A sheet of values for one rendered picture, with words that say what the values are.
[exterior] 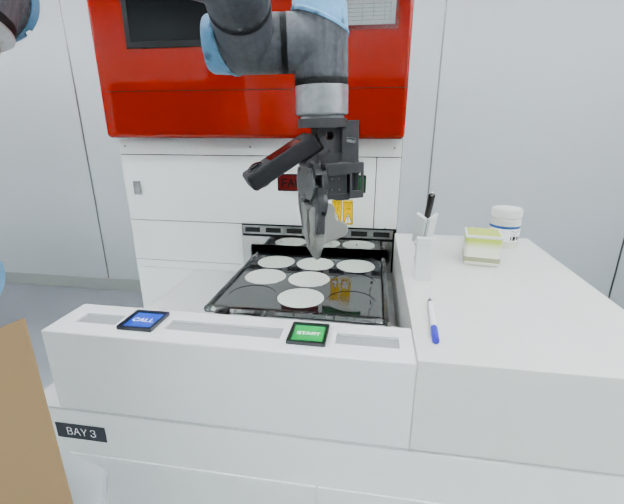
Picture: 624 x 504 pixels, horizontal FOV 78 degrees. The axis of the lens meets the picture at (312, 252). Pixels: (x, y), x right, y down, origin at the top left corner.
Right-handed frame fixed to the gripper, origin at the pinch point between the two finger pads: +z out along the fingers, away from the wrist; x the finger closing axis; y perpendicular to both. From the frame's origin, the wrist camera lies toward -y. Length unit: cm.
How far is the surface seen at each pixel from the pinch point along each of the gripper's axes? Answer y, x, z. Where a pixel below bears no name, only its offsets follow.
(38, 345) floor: -106, 193, 101
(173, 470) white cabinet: -25.1, -1.0, 33.3
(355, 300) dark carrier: 14.1, 12.3, 16.3
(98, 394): -34.3, 4.5, 19.9
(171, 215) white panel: -20, 68, 5
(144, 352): -26.3, -0.1, 11.7
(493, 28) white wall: 161, 136, -70
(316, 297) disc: 6.8, 16.5, 16.0
